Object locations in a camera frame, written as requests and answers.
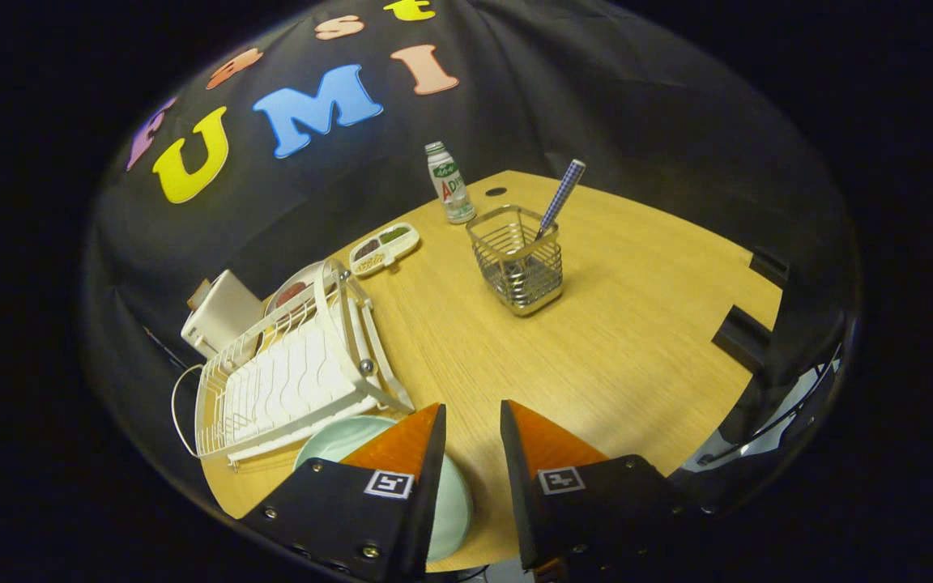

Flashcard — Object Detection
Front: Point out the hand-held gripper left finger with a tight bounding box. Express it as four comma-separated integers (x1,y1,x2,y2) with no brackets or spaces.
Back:
240,402,448,582

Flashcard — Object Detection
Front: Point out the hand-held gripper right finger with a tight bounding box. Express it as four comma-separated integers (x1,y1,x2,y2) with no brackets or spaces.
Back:
500,399,718,572

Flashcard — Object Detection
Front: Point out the light green plate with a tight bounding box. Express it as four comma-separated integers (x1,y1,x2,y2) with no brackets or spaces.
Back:
294,415,475,564

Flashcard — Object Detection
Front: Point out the white wire dish rack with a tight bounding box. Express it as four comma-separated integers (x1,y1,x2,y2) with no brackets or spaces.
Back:
171,257,416,472

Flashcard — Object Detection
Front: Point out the metal wire basket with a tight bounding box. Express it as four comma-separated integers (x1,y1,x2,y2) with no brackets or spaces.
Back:
466,204,564,317

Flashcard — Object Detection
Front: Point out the spoon with checked handle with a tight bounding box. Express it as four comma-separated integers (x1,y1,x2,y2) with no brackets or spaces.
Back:
535,159,587,242

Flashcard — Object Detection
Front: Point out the beige plate with meat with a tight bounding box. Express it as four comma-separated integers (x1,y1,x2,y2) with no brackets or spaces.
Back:
264,260,338,318

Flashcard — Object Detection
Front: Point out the white divided grain tray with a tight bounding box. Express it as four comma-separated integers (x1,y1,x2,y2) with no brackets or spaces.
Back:
349,222,421,279

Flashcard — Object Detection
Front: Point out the black table edge clamp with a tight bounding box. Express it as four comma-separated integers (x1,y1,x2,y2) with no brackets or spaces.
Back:
712,305,775,373
750,247,791,288

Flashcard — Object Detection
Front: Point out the white toaster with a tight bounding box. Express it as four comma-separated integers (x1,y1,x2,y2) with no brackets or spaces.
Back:
181,269,266,360

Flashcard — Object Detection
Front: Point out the small white drink bottle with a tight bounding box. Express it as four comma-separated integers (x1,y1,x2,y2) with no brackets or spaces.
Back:
424,141,477,225

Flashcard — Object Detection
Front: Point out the black backdrop cloth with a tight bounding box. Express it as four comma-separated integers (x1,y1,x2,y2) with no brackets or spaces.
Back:
82,0,864,519

